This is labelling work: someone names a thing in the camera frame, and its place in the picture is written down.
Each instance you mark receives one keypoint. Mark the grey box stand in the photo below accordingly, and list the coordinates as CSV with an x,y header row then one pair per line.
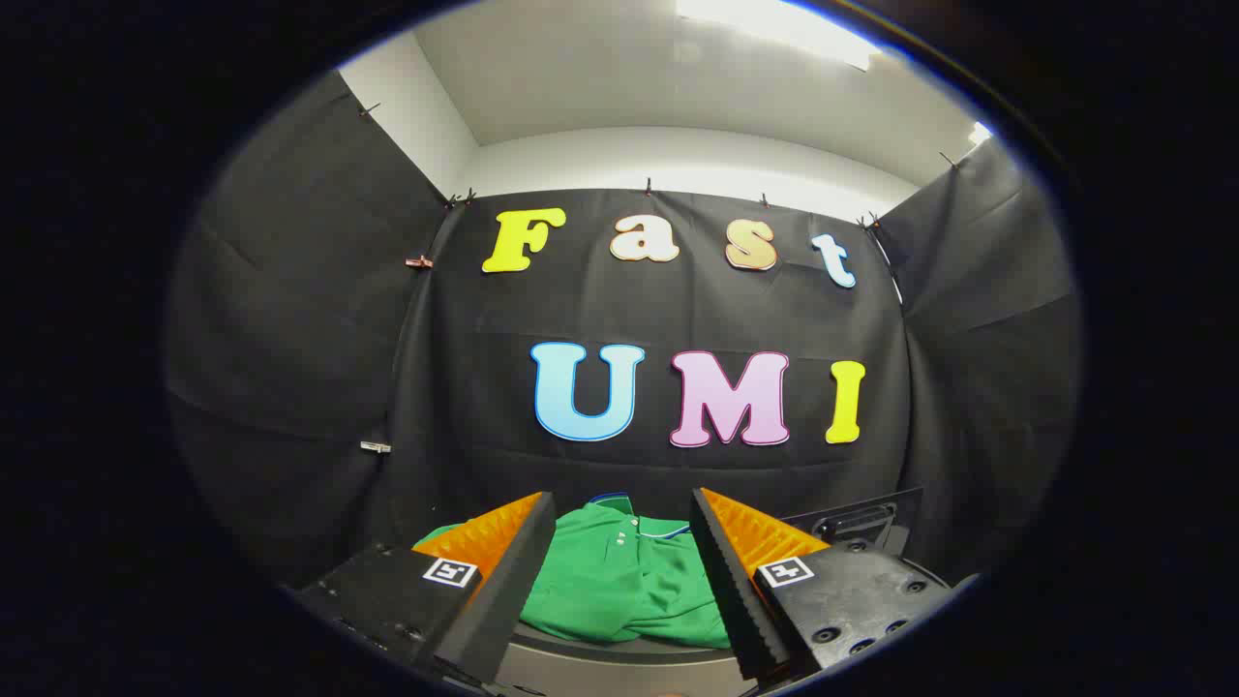
x,y
619,673

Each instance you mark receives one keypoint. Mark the black backdrop cloth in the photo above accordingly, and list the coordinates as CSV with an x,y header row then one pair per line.
x,y
600,319

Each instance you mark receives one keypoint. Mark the green polo shirt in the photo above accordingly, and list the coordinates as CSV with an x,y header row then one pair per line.
x,y
610,590

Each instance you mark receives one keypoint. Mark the ceiling light panel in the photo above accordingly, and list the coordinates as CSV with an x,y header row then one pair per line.
x,y
982,134
774,24

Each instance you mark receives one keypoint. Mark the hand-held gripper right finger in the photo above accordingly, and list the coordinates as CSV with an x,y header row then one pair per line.
x,y
731,581

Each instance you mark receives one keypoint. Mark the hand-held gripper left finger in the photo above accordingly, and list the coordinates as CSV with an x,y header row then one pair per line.
x,y
513,581

